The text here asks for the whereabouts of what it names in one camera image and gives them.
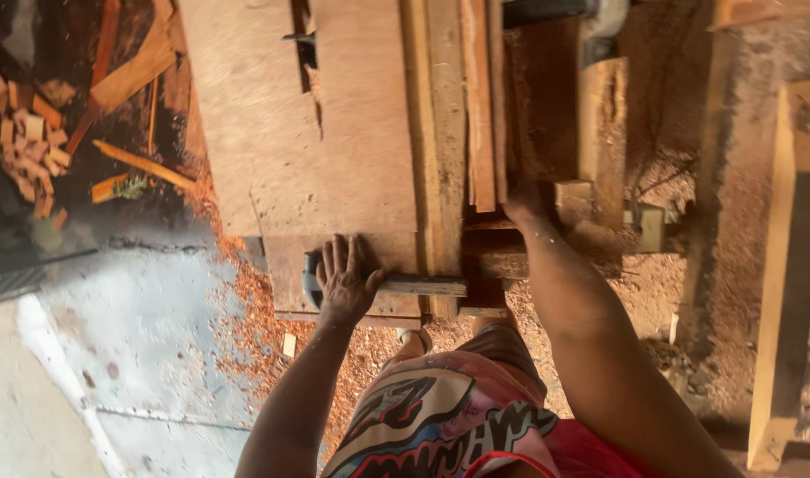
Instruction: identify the person's right hand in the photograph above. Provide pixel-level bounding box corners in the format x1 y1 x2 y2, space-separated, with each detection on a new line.
503 185 560 235

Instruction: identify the person's left hand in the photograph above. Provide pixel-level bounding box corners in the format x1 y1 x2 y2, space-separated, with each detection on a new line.
315 234 387 327

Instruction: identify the small brown wooden block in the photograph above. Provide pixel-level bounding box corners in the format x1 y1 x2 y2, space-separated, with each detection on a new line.
554 178 596 228

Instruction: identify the reddish wooden slat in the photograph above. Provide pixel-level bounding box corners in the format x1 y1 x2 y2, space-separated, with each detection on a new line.
458 0 497 214

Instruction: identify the thin dark wooden slat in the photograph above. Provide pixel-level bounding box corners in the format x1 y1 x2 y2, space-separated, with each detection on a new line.
487 0 509 204

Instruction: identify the dark wooden board panel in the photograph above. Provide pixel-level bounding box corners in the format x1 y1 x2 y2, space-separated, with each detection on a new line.
504 19 584 184

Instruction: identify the upright brown wooden block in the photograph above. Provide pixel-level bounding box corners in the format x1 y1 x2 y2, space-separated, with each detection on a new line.
576 56 629 230

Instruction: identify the short grey wooden stick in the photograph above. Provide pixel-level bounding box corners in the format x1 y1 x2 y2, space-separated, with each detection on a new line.
377 275 469 298

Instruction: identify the pale yellow wooden block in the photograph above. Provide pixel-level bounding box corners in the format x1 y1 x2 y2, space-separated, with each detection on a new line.
623 202 669 254

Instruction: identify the person's sandalled foot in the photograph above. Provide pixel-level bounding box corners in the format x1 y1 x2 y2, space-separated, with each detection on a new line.
394 325 435 357

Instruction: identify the grey round tool part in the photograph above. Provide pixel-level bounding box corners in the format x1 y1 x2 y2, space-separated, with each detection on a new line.
301 250 327 310

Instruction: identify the colourful printed shirt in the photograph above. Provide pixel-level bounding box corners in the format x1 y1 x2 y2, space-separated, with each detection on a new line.
321 324 666 478

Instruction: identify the worn wooden bench board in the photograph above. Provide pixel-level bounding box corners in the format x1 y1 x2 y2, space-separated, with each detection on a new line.
264 234 424 329

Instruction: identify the large brown plywood sheet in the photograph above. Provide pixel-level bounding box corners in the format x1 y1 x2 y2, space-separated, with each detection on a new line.
178 0 420 240

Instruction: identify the heap of reddish sawdust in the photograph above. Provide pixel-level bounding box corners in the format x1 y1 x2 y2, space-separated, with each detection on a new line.
192 166 406 459

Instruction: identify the tall pale wooden beam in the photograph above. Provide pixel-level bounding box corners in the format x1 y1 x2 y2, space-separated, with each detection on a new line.
746 80 810 473

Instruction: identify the heap of scrap wood planks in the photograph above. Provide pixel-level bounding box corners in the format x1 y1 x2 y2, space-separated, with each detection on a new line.
65 0 198 205

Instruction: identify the pile of small wood offcuts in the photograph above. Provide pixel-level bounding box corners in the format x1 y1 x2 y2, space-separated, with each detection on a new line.
0 58 75 231

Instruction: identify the dark ribbed metal sheet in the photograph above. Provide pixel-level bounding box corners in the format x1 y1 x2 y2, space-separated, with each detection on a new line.
0 247 101 310

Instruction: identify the long wooden fence rail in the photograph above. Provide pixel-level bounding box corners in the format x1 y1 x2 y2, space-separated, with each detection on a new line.
402 0 468 318

